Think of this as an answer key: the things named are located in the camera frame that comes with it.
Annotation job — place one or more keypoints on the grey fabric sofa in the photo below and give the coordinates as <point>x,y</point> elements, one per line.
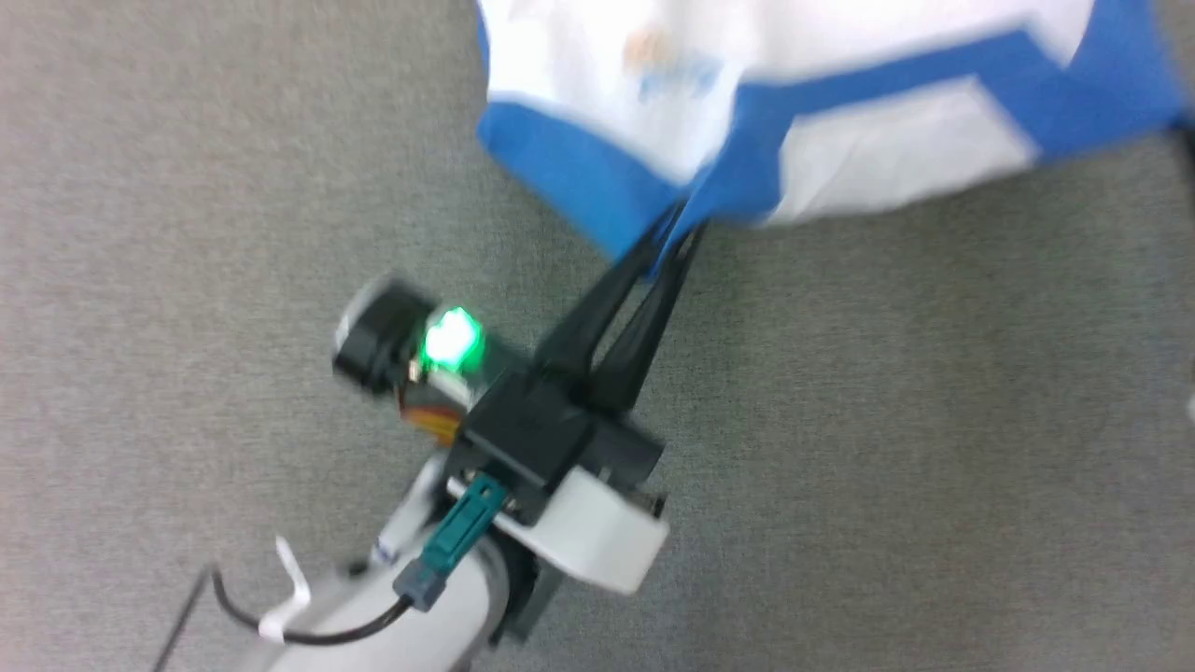
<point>934,420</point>

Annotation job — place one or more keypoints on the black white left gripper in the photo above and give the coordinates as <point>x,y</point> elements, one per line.
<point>560,467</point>

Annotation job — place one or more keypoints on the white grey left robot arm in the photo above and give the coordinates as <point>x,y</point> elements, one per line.
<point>411,607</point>

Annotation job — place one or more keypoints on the blue and white garment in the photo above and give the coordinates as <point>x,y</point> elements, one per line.
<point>859,149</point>

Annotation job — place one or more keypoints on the black wrist camera green light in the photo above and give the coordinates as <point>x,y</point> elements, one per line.
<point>411,345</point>

